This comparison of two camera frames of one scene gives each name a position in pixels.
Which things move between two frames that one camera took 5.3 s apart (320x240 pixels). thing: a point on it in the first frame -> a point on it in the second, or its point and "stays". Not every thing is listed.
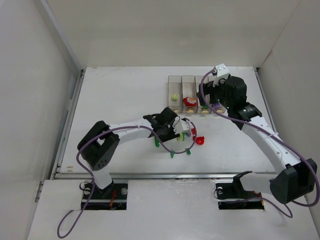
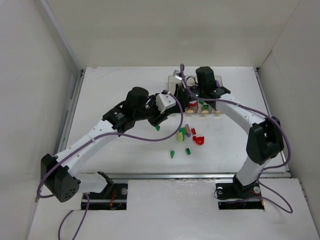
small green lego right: [188, 150] stays
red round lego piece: [200, 140] stays
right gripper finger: [200, 96] -> [184, 103]
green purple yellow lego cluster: [181, 137] stays
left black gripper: [169, 132] -> [157, 119]
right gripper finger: [207, 88] -> [179, 92]
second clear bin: [189, 94] stays
